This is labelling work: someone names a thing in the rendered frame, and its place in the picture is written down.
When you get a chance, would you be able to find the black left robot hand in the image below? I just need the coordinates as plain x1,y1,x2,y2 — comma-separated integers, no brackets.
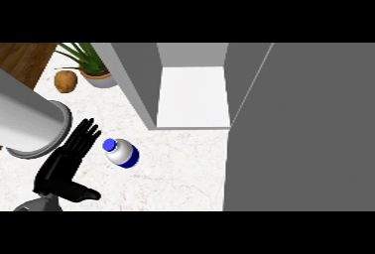
32,117,103,203

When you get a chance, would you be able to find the blue capped water bottle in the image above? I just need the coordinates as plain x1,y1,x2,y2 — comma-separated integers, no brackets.
100,137,140,170

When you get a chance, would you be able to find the grey open cabinet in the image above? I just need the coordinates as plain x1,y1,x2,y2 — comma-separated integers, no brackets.
90,43,274,131

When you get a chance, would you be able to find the dark grey cabinet door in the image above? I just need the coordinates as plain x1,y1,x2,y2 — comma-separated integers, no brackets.
223,43,375,212

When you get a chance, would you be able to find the large grey cylinder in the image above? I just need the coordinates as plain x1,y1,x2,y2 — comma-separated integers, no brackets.
0,68,75,161

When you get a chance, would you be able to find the brown potato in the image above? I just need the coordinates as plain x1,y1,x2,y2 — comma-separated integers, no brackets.
53,69,80,94

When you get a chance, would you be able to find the potted green plant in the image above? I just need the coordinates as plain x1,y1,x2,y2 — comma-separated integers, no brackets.
53,43,118,89

